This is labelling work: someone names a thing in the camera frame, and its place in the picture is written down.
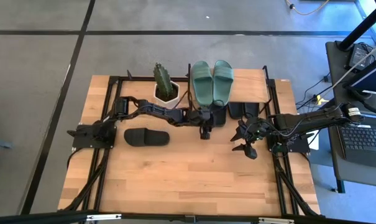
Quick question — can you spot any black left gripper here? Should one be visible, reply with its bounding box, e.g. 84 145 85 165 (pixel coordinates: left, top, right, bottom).
185 107 221 128

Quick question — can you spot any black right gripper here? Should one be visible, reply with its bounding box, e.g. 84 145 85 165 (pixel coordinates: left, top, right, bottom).
229 117 277 161

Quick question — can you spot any green rubber slide sandal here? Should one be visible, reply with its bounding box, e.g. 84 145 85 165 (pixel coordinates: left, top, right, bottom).
211 59 235 107
190 60 214 107

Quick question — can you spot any green cactus plant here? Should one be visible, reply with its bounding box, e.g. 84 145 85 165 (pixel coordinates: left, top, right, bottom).
152 62 175 99

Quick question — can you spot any white paper sheet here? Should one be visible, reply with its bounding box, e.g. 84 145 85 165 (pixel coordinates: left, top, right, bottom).
306 132 321 151

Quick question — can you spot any grey desk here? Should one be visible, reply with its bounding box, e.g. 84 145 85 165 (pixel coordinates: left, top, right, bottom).
325 40 376 116
325 111 376 189

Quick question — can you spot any black laptop keyboard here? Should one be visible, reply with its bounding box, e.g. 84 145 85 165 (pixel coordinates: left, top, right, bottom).
336 123 376 169

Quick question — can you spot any black power adapter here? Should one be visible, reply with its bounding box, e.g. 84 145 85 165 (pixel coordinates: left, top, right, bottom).
347 43 371 72

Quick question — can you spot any black computer monitor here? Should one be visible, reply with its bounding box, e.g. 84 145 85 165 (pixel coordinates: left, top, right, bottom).
342 52 376 96

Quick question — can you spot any black slanted pole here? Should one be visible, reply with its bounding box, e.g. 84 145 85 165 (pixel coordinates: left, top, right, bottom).
336 0 376 52

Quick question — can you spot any black bar with silver brackets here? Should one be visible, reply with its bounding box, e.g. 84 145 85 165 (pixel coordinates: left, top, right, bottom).
0 210 376 224

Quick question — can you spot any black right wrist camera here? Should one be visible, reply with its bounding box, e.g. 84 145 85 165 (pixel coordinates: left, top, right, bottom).
249 126 265 140

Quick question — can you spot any wooden shelf with black frame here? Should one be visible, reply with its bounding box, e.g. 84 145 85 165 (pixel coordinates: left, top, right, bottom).
186 63 271 113

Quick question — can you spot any yellow floor cable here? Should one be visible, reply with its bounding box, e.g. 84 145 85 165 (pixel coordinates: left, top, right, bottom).
285 0 331 16

